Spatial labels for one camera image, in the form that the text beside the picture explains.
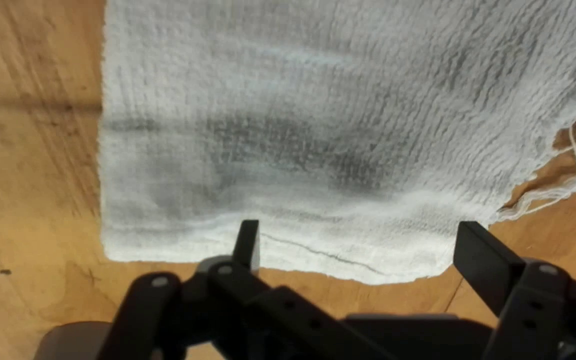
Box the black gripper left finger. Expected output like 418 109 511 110
96 219 397 360

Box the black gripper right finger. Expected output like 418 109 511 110
453 220 576 360

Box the white terry towel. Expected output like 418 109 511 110
99 0 576 288

